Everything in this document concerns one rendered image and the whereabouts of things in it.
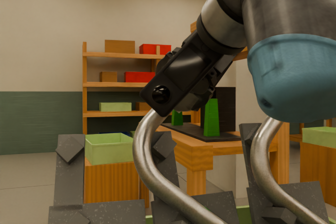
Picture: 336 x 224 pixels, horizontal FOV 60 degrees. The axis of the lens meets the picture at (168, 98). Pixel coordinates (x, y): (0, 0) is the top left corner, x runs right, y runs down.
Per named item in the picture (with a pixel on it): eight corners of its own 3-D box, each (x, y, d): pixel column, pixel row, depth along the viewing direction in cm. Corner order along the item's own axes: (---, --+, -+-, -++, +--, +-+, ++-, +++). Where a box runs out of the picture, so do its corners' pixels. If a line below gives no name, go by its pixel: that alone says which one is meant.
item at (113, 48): (223, 147, 648) (224, 45, 645) (83, 156, 557) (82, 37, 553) (213, 143, 700) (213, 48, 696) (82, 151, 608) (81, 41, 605)
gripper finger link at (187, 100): (201, 102, 55) (218, 74, 48) (184, 123, 52) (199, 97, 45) (188, 93, 56) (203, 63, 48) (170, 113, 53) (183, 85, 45)
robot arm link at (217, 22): (257, 39, 30) (197, -10, 31) (235, 63, 34) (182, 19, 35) (284, 6, 34) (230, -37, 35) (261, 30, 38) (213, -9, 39)
